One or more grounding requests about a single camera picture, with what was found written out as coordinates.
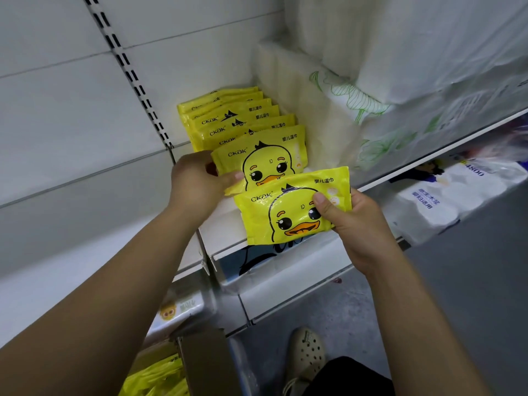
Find plain white tissue pack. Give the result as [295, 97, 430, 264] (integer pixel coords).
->
[284, 0, 528, 104]

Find blue white roll pack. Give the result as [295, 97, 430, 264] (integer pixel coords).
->
[383, 156, 528, 246]

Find person's right forearm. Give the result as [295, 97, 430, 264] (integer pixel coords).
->
[363, 247, 488, 396]

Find person's black trousers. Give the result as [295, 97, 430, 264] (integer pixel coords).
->
[301, 355, 397, 396]

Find white metal shelf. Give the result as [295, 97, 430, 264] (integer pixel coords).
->
[0, 0, 528, 351]

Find person's right cream clog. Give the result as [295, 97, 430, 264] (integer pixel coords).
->
[282, 326, 328, 396]

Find yellow duck packets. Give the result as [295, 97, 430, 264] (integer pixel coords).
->
[118, 352, 189, 396]
[177, 85, 298, 153]

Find person's left hand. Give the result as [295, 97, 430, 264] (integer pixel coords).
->
[169, 151, 244, 228]

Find person's left forearm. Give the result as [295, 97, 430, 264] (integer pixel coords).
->
[0, 206, 199, 396]

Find brown cardboard box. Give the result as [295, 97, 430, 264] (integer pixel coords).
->
[169, 326, 244, 396]

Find white duck tissue pack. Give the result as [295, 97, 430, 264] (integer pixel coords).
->
[144, 291, 206, 343]

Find person's right hand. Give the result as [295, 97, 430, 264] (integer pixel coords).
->
[312, 188, 399, 273]

